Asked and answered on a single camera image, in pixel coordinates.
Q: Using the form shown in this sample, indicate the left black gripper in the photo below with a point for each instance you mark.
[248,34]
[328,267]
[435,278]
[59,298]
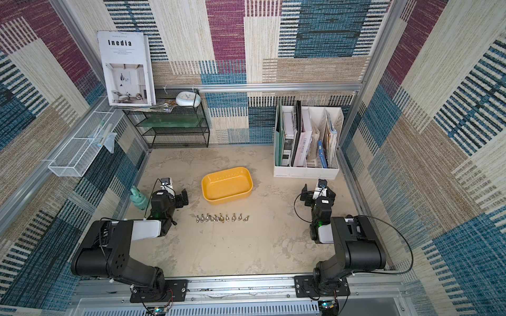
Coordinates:
[178,202]

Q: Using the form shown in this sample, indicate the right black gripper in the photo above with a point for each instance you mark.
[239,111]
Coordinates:
[311,195]

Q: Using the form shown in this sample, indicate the yellow plastic storage box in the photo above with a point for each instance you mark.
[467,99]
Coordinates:
[228,185]

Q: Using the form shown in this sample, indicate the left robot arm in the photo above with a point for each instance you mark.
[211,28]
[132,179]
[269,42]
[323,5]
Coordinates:
[105,251]

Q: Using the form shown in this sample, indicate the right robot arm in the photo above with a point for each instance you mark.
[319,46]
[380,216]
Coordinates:
[355,242]

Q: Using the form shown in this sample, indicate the white file organizer box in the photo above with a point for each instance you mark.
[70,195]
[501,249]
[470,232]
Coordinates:
[318,123]

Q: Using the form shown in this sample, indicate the blue book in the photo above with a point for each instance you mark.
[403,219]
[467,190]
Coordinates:
[321,155]

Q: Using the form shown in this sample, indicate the green spray bottle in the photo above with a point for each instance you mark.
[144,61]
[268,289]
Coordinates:
[138,199]

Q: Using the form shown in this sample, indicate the green folder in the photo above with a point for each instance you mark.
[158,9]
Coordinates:
[278,134]

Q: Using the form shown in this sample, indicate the black binder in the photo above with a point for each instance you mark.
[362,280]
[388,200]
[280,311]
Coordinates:
[297,122]

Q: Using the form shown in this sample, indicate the white round clock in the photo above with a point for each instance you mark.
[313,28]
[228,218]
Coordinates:
[188,99]

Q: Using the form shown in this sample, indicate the Inedia white magazine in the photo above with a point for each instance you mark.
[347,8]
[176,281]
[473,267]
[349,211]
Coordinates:
[127,66]

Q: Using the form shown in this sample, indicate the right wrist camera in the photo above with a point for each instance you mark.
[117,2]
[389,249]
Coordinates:
[321,189]

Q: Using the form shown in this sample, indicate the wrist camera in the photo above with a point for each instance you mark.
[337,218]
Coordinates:
[166,185]
[321,189]

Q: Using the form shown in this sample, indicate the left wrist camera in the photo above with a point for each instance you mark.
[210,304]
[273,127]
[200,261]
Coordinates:
[166,185]

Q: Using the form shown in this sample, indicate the black wire shelf rack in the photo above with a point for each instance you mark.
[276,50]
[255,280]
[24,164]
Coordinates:
[167,125]

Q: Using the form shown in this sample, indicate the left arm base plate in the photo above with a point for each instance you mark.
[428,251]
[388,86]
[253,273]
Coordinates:
[174,290]

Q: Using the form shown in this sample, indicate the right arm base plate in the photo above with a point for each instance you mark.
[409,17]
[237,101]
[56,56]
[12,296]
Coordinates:
[306,286]

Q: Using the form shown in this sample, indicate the white wire wall basket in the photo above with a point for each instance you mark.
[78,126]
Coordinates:
[77,155]

